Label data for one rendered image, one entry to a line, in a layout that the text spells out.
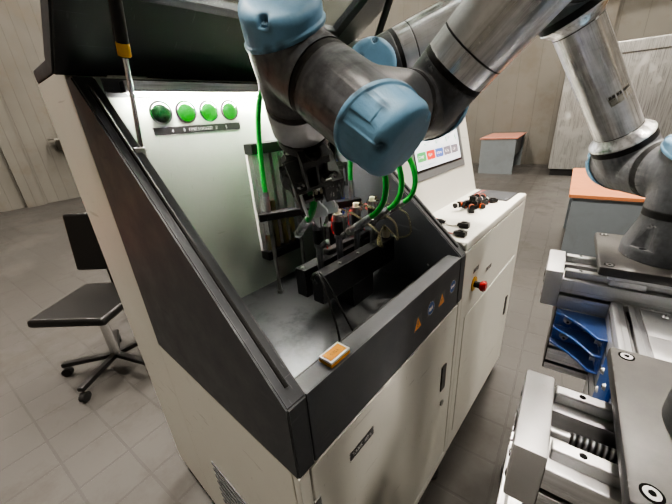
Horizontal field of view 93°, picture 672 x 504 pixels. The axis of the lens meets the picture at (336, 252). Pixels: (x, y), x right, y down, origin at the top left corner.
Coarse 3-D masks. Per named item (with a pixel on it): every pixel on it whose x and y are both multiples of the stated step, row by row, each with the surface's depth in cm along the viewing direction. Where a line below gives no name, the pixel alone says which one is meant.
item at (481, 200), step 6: (474, 198) 121; (480, 198) 127; (486, 198) 131; (492, 198) 129; (456, 204) 120; (462, 204) 121; (468, 204) 123; (474, 204) 121; (480, 204) 123; (486, 204) 128; (468, 210) 119; (474, 210) 118
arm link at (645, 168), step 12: (660, 144) 62; (648, 156) 63; (660, 156) 60; (636, 168) 64; (648, 168) 62; (660, 168) 60; (636, 180) 65; (648, 180) 62; (660, 180) 60; (636, 192) 67; (648, 192) 63; (660, 192) 60; (648, 204) 62; (660, 204) 60
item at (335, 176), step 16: (320, 144) 40; (288, 160) 46; (304, 160) 39; (320, 160) 40; (288, 176) 49; (304, 176) 42; (320, 176) 45; (336, 176) 47; (304, 192) 45; (320, 192) 48; (336, 192) 48
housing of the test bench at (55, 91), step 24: (48, 72) 70; (48, 96) 77; (72, 120) 70; (72, 144) 77; (72, 168) 86; (96, 168) 71; (96, 192) 78; (96, 216) 86; (120, 240) 78; (120, 264) 87; (120, 288) 98; (144, 312) 87; (144, 336) 98; (144, 360) 113; (168, 384) 99; (168, 408) 114; (192, 456) 114
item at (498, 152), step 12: (492, 144) 667; (504, 144) 654; (516, 144) 682; (480, 156) 688; (492, 156) 675; (504, 156) 662; (516, 156) 760; (480, 168) 696; (492, 168) 683; (504, 168) 670
